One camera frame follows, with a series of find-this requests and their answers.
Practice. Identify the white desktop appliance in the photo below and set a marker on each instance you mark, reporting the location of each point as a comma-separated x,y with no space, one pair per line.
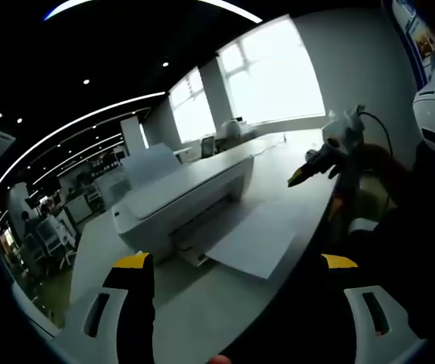
232,129

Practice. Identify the dark office chair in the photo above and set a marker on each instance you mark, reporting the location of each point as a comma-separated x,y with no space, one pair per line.
208,146

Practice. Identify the white mesh office chair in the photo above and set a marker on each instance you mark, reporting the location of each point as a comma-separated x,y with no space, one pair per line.
54,237

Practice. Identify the white low cabinet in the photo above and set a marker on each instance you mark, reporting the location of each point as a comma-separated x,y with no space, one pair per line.
187,154

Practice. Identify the white printer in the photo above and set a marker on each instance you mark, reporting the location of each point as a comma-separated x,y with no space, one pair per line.
187,186

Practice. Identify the curved ceiling light strip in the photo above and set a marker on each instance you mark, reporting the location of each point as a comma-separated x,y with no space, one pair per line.
157,94

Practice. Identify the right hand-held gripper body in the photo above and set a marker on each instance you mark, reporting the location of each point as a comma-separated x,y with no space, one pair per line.
340,130

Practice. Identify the ceiling air conditioner unit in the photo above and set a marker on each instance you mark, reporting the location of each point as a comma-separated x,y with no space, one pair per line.
2,143

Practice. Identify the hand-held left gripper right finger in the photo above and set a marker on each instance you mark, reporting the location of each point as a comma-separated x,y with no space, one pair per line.
361,322

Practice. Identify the blue wall poster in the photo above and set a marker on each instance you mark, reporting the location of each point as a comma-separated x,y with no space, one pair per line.
418,34

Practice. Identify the person's left hand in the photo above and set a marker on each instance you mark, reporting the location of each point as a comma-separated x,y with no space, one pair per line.
219,360

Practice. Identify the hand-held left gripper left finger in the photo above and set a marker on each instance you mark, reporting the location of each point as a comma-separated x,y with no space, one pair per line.
134,303

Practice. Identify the person's dark clothing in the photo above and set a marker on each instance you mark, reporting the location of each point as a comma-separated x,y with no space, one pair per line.
410,246

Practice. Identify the large bright window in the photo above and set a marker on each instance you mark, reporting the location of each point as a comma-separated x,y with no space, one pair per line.
270,72

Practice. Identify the narrow bright window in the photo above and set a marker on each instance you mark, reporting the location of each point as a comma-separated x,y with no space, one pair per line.
191,110

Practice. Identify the white paper sheet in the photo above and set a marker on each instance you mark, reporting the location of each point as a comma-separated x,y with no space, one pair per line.
255,242

